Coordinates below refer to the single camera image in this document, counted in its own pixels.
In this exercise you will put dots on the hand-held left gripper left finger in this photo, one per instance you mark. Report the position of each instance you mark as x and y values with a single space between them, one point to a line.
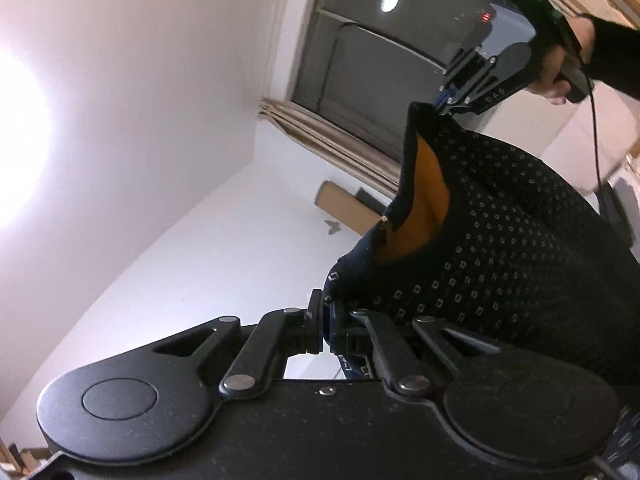
317 327

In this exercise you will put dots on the beige curtain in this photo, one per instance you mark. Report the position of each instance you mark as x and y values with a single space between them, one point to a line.
325 135

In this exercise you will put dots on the dark window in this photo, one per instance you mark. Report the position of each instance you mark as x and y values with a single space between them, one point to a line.
360 60

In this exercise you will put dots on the navy dotted garment orange lining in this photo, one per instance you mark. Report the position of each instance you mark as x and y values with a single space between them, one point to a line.
500 235

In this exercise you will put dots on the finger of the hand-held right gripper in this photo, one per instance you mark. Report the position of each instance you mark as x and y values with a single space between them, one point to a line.
467 72
452 102

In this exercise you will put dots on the long cardboard box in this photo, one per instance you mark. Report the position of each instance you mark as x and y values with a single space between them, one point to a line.
340 205

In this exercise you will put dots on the person's right forearm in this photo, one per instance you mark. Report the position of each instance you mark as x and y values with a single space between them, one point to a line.
617 55

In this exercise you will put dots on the person's right hand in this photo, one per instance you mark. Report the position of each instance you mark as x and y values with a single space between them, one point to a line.
550 92

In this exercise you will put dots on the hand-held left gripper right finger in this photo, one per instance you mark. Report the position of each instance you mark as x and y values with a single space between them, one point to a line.
331 327

